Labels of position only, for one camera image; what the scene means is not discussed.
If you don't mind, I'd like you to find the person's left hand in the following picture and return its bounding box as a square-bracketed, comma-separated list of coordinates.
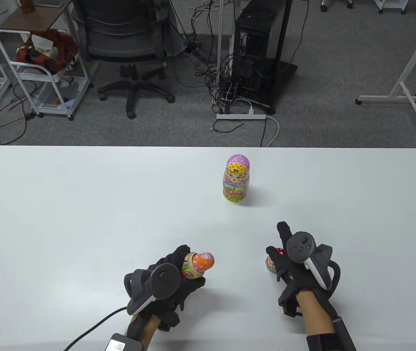
[124, 245, 206, 331]

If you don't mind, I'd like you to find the person's right hand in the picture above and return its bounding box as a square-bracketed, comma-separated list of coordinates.
[266, 221, 340, 318]

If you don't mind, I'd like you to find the red and blue Russian doll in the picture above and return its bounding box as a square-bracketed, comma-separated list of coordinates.
[182, 252, 202, 280]

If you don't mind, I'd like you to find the red and blue doll top half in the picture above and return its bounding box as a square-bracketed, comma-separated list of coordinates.
[265, 248, 285, 275]

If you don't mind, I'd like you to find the orange Russian doll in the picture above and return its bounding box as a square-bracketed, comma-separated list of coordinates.
[193, 252, 215, 277]

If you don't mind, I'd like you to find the large pink Russian doll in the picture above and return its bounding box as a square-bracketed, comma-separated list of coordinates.
[223, 154, 251, 202]

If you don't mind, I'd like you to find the person's right forearm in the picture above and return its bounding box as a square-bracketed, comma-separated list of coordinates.
[295, 289, 336, 335]

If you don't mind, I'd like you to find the person's left forearm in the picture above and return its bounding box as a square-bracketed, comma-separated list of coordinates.
[126, 314, 161, 344]

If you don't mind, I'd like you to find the dark grey tracking controller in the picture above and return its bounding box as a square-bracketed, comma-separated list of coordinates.
[124, 263, 182, 316]
[286, 231, 341, 293]

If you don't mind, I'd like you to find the white power strip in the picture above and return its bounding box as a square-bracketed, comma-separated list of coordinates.
[216, 113, 267, 120]

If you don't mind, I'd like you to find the white vertical pole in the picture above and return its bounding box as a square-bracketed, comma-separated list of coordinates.
[216, 0, 225, 114]

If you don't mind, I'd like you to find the whiteboard on white stand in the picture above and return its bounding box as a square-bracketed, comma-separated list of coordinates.
[356, 7, 416, 150]

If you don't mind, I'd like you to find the black computer tower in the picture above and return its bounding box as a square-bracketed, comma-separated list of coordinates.
[226, 0, 298, 114]

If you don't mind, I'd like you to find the white rolling cart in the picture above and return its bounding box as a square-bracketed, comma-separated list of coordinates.
[0, 29, 94, 121]

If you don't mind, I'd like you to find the black office chair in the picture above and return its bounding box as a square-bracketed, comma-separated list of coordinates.
[73, 0, 175, 119]

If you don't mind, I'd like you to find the red patterned bag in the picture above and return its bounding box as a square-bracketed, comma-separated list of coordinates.
[15, 29, 79, 72]

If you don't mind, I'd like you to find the white tissue paper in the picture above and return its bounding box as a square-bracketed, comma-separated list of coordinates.
[31, 34, 55, 55]

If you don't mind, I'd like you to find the brown wooden side table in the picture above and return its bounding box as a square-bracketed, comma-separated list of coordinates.
[0, 0, 73, 31]

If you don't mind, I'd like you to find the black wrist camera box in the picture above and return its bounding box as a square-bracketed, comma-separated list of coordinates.
[306, 316, 356, 351]
[105, 333, 143, 351]

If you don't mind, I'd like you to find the black wrist box cable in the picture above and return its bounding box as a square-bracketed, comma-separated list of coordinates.
[64, 307, 128, 351]

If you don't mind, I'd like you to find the white power cable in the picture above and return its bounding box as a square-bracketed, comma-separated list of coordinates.
[266, 116, 280, 147]

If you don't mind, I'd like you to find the tangle of black cables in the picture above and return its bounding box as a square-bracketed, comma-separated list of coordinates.
[171, 0, 238, 114]

